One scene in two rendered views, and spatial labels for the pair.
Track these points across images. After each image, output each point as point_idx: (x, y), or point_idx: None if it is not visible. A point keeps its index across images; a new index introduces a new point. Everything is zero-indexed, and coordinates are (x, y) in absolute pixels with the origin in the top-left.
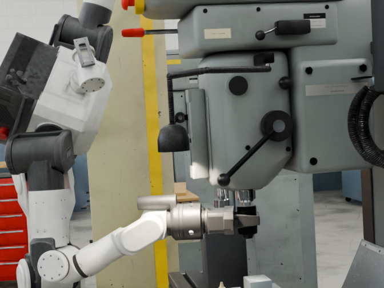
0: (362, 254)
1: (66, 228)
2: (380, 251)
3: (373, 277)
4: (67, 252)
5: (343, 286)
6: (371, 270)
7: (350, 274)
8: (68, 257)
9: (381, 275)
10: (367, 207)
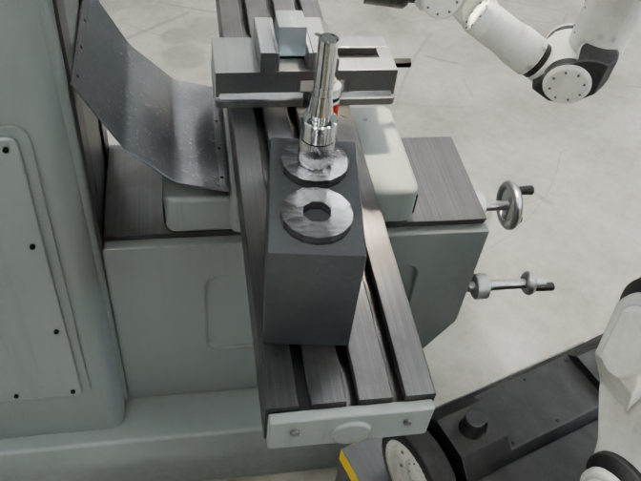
0: (87, 89)
1: (579, 21)
2: (81, 45)
3: (105, 72)
4: (558, 37)
5: (122, 142)
6: (99, 73)
7: (109, 123)
8: (551, 36)
9: (101, 54)
10: (62, 12)
